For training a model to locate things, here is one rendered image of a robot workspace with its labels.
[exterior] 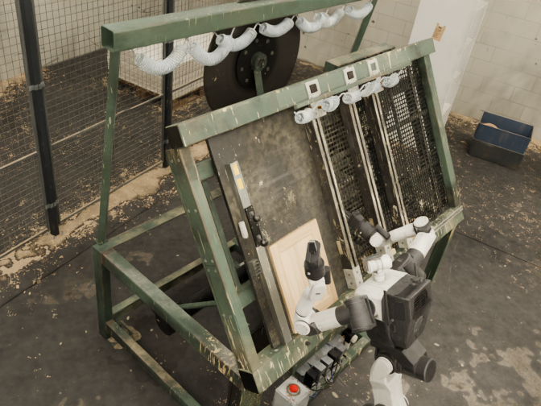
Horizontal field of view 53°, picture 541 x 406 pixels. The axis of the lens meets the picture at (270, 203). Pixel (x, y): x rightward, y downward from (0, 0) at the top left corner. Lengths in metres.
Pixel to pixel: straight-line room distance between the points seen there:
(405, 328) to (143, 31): 1.76
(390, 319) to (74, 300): 2.47
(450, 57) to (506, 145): 1.30
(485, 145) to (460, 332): 3.00
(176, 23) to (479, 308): 3.31
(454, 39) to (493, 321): 3.02
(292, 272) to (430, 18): 4.09
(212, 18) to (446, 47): 3.89
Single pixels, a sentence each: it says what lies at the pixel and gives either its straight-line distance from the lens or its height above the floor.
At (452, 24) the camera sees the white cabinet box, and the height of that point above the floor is 1.49.
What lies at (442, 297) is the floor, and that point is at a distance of 4.75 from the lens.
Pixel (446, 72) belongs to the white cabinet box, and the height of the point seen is 0.98.
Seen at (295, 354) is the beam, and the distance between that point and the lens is 2.86.
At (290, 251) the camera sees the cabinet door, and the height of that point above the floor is 1.23.
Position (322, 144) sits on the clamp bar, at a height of 1.63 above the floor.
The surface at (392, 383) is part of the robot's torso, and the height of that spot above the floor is 0.82.
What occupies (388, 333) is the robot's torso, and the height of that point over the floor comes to 1.20.
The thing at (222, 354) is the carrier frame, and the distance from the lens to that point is 2.87.
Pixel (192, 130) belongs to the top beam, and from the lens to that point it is 2.33.
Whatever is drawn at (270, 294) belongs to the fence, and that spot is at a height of 1.14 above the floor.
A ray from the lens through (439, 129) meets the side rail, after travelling 4.01.
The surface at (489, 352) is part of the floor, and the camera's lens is 4.51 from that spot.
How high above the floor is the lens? 3.04
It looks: 35 degrees down
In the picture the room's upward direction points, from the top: 9 degrees clockwise
